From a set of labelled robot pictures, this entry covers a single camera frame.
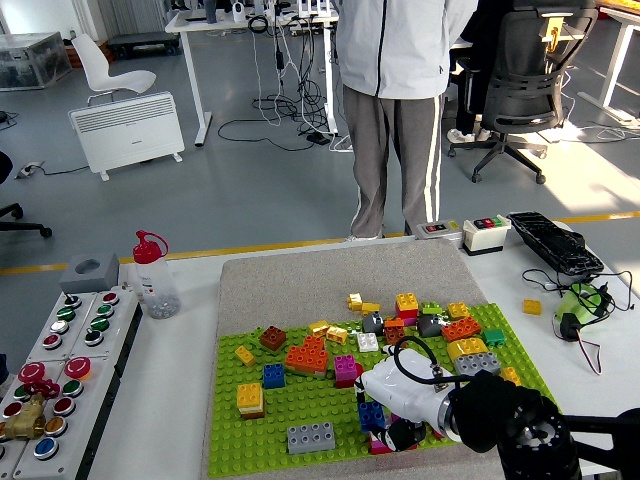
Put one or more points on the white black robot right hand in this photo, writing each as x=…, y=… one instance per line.
x=405, y=385

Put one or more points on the blue square brick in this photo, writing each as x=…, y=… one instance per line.
x=274, y=376
x=371, y=415

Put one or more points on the green studded baseplate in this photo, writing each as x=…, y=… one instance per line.
x=310, y=402

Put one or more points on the orange brown brick stack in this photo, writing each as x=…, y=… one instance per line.
x=394, y=331

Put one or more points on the white flat square brick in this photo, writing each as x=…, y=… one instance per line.
x=367, y=341

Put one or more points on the red sloped brick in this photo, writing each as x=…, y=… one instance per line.
x=345, y=384

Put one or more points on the magenta square brick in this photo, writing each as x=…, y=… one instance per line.
x=346, y=366

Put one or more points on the dark grey brick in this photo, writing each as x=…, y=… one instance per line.
x=429, y=326

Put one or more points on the white magenta brick stack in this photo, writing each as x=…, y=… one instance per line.
x=377, y=444

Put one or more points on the grey sloped brick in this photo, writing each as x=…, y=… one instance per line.
x=372, y=323

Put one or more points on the yellow curved brick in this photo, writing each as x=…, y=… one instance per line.
x=466, y=346

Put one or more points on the orange long brick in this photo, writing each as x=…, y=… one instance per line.
x=461, y=329

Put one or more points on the lime green brick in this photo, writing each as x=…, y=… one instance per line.
x=431, y=308

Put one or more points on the yellow red brick stack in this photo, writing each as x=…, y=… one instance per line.
x=406, y=302

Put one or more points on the shiny gold brick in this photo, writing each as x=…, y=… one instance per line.
x=337, y=335
x=319, y=328

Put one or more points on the yellow square brick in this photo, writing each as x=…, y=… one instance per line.
x=458, y=310
x=532, y=306

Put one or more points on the green small brick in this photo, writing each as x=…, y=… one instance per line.
x=494, y=337

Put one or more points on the orange brick cluster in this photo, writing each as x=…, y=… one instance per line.
x=306, y=357

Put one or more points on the small narrow yellow brick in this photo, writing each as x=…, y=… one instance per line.
x=245, y=355
x=511, y=374

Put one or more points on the grey eight-stud brick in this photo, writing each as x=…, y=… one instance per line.
x=311, y=437

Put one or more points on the grey-brown table mat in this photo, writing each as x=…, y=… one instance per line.
x=325, y=275

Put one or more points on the brown square brick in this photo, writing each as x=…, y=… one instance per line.
x=273, y=338

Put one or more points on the yellow tan brick stack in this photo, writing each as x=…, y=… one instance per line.
x=250, y=395

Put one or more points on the light green tape roll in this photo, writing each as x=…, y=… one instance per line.
x=567, y=305

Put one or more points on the black keyboard tray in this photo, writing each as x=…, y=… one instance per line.
x=550, y=240

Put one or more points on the black power adapter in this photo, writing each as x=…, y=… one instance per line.
x=318, y=139

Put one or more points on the clear bottle red cap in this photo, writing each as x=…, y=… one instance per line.
x=152, y=285

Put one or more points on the black office chair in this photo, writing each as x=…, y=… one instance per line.
x=525, y=90
x=15, y=212

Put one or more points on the grey block with hole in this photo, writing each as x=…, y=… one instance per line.
x=100, y=277

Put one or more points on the white eight-button control box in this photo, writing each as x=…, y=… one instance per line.
x=80, y=320

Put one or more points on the person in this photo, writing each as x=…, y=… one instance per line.
x=3, y=367
x=395, y=50
x=480, y=30

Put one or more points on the white emergency-stop button box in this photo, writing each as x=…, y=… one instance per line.
x=70, y=440

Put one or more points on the white desk with tower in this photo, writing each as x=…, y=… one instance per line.
x=461, y=44

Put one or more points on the white panel heater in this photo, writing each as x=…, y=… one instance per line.
x=125, y=130

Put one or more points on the brass valve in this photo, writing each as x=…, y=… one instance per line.
x=25, y=425

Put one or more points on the black wheeled dolly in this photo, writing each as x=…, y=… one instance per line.
x=145, y=40

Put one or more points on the grey floor power strip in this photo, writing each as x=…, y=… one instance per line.
x=29, y=170

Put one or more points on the white plastic chair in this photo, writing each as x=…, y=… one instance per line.
x=100, y=65

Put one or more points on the clear storage box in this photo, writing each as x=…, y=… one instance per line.
x=35, y=62

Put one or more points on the grey switch box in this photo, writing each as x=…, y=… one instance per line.
x=436, y=230

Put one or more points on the white switch box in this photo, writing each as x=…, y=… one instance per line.
x=482, y=240

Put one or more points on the white small camera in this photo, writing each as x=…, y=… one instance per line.
x=239, y=12

